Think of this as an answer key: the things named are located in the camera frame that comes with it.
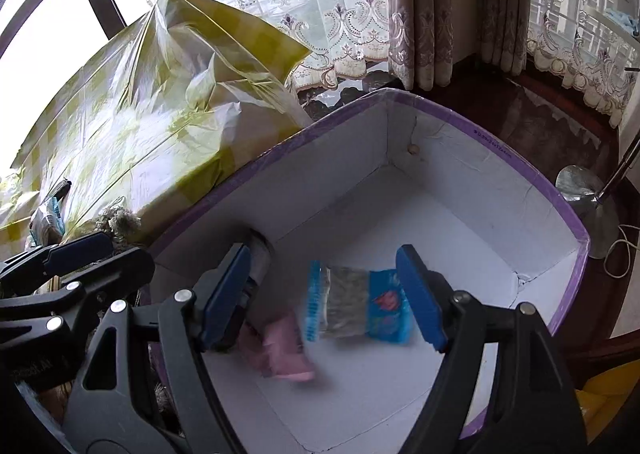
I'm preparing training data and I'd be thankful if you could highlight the silver lamp base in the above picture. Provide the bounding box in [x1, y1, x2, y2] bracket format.
[555, 166, 620, 260]

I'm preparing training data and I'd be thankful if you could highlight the pink curtain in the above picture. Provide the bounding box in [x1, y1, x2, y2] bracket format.
[387, 0, 530, 91]

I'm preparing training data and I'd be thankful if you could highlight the yellow checkered tablecloth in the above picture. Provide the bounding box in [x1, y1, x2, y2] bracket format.
[1, 0, 310, 257]

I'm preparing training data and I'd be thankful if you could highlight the pink snack packet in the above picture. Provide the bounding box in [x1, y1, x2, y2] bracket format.
[236, 312, 316, 382]

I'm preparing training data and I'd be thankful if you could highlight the blue clear seed bag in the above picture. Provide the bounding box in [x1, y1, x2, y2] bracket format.
[304, 261, 412, 344]

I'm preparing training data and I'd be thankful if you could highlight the purple white cardboard box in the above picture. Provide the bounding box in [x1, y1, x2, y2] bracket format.
[151, 90, 589, 453]

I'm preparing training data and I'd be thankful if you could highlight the striped towel cushion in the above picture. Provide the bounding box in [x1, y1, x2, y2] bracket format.
[37, 196, 182, 436]

